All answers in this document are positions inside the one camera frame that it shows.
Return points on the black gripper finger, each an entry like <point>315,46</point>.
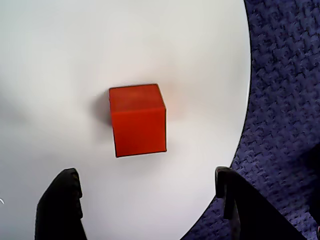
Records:
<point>57,212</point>
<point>255,222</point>

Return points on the red cube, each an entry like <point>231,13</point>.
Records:
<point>137,125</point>

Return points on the white round plate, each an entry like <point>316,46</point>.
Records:
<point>75,50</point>

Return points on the blue woven tablecloth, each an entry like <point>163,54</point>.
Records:
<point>287,100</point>

